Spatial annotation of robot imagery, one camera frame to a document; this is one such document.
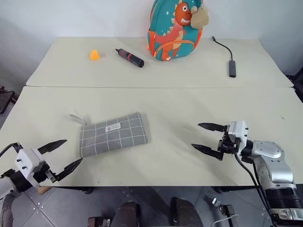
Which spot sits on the teal dinosaur backpack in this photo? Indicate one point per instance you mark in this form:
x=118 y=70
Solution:
x=170 y=30

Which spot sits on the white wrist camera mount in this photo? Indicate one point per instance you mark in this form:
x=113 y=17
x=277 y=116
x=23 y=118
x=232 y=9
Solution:
x=237 y=130
x=26 y=160

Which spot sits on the beige plush toy pendant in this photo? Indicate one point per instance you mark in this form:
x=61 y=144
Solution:
x=200 y=17

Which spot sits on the small orange yellow object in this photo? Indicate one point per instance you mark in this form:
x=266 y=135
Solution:
x=94 y=55

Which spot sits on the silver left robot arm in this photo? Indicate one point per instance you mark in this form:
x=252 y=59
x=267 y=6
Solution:
x=16 y=180

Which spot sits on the brown block on floor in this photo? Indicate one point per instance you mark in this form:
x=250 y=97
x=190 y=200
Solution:
x=99 y=222

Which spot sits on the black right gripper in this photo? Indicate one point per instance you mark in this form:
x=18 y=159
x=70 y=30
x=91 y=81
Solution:
x=228 y=145

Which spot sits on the black bulky object beside table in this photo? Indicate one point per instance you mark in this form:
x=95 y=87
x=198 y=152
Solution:
x=296 y=81

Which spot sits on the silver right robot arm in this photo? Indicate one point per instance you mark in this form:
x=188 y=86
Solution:
x=272 y=151

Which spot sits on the black stand beside table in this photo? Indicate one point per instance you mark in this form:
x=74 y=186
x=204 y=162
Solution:
x=6 y=99

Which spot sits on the black marker with red band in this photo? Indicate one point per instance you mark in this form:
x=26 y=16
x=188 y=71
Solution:
x=130 y=58

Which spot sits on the dark rounded shape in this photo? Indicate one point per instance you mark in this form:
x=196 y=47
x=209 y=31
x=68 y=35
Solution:
x=125 y=215
x=183 y=212

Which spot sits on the white plug on floor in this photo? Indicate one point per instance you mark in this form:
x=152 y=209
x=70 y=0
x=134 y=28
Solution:
x=216 y=201

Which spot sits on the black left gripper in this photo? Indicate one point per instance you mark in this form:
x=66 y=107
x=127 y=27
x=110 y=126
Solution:
x=42 y=173

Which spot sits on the grey checked pencil pouch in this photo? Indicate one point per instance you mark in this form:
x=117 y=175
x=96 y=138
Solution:
x=113 y=137

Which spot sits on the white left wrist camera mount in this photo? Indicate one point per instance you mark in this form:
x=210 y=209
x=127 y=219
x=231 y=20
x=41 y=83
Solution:
x=26 y=160

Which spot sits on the small wooden block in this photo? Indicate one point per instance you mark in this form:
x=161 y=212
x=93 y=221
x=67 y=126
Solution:
x=44 y=190

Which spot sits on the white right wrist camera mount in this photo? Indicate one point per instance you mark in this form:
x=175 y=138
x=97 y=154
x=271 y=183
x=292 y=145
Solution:
x=237 y=130

